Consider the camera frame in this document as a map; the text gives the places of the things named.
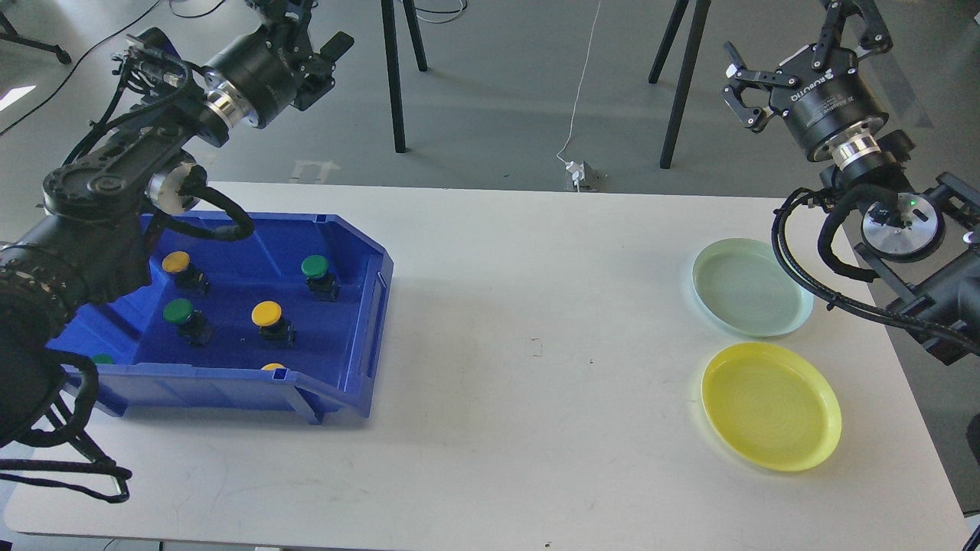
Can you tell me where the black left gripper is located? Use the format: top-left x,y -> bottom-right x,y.
204,18 -> 356,129

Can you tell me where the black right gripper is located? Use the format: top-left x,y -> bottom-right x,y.
721,0 -> 893,163

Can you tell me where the blue plastic storage bin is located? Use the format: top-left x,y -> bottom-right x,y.
51,213 -> 394,423

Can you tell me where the green push button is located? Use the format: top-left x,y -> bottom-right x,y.
300,254 -> 340,302
162,298 -> 214,347

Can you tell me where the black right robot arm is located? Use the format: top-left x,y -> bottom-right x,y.
722,1 -> 979,365

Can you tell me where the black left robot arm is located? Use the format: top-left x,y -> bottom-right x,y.
1,1 -> 354,504

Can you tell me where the pale green plate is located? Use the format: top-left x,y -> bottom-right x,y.
691,238 -> 813,338

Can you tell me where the yellow plate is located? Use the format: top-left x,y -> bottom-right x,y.
700,342 -> 843,473

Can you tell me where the black tripod leg left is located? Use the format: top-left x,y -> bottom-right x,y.
379,1 -> 428,154

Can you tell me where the black tripod leg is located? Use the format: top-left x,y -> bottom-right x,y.
379,1 -> 428,154
648,1 -> 713,170

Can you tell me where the black tripod leg right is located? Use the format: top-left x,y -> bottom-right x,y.
648,1 -> 713,170

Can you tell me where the white power adapter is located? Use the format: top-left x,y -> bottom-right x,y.
564,161 -> 602,193

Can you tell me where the black stand foot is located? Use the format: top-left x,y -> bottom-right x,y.
1,11 -> 73,65

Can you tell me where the black floor cable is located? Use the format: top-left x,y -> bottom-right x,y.
0,0 -> 227,139

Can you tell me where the white power cable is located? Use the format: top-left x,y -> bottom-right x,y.
556,0 -> 603,165

